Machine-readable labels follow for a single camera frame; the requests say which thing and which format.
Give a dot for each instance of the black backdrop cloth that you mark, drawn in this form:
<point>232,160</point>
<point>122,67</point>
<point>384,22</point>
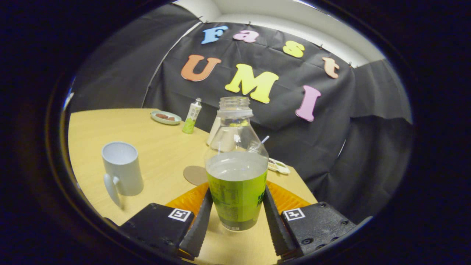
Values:
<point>331,147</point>

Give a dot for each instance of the round brown coaster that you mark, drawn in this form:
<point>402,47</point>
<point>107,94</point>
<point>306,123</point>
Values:
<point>195,175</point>

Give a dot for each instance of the cream toaster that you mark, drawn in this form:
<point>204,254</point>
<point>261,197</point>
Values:
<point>213,132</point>

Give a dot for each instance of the clear juice bottle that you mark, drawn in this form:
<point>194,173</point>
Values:
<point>235,198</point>

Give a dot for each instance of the pale drinking straw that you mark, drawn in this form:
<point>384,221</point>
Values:
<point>265,140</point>

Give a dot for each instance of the white divided spice dish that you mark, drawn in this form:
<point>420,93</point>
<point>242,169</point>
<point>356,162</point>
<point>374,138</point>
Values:
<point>281,167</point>

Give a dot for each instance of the wooden table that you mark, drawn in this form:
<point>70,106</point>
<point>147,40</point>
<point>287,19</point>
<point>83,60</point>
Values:
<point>154,147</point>

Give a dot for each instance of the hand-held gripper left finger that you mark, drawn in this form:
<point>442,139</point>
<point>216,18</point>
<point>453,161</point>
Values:
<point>200,224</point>

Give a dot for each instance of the small capped green-label bottle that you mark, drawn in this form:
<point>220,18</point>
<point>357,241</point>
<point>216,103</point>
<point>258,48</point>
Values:
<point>191,117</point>

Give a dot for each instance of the pale green plate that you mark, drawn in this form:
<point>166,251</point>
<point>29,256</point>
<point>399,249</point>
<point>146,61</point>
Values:
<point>165,121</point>

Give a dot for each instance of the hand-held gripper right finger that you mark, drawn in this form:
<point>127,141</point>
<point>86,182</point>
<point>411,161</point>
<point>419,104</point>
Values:
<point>274,224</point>

